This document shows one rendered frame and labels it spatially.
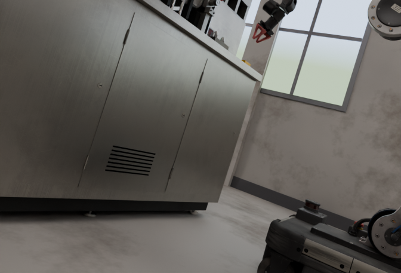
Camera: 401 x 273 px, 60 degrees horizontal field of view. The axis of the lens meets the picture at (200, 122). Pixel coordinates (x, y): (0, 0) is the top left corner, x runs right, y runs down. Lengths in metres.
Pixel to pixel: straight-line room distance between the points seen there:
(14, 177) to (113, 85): 0.45
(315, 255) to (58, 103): 0.97
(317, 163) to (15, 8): 3.10
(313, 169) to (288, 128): 0.49
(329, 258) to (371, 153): 2.46
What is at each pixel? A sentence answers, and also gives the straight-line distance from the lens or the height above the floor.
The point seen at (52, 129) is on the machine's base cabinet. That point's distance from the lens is 1.24.
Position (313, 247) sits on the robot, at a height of 0.23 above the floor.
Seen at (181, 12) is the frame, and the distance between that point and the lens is 1.80.
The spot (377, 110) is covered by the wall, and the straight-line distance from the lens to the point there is 3.71.
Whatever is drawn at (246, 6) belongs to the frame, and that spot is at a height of 1.57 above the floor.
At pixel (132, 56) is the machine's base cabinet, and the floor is 0.66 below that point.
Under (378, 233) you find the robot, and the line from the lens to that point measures 1.39.
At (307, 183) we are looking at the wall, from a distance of 3.69.
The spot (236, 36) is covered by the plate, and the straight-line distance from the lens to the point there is 2.96.
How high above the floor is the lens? 0.47
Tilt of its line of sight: 1 degrees up
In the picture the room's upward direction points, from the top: 18 degrees clockwise
